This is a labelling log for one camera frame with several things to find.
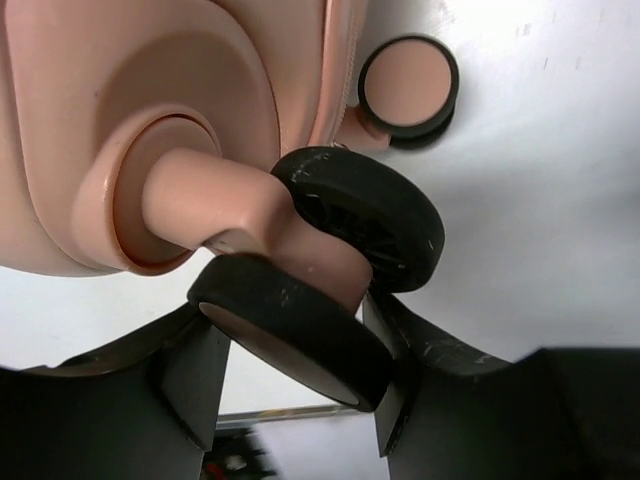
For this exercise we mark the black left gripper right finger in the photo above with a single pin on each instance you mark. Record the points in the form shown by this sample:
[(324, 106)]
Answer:
[(455, 412)]

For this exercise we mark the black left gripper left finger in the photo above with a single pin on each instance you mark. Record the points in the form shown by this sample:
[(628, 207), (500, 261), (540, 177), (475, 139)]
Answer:
[(144, 406)]

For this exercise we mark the pink suitcase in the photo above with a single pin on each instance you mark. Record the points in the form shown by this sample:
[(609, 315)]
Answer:
[(135, 133)]

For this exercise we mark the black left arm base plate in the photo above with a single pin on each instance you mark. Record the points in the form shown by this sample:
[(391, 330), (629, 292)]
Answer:
[(237, 452)]

